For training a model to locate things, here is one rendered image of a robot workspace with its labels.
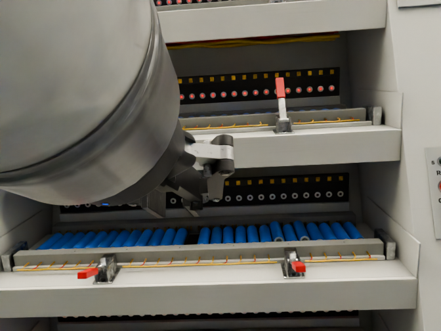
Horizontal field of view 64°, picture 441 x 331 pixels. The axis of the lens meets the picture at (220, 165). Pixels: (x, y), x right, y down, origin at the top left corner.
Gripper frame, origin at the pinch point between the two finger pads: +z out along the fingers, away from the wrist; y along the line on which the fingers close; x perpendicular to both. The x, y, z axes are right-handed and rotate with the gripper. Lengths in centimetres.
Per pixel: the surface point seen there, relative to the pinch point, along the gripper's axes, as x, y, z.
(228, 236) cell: 1.8, -4.4, 23.6
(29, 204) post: -5.1, 31.1, 25.2
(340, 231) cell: 1.7, -22.6, 23.8
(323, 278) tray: 8.5, -17.4, 15.8
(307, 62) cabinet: -32.8, -21.4, 28.8
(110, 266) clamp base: 6.2, 12.1, 16.0
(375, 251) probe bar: 5.1, -26.0, 19.4
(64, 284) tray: 8.4, 18.7, 16.2
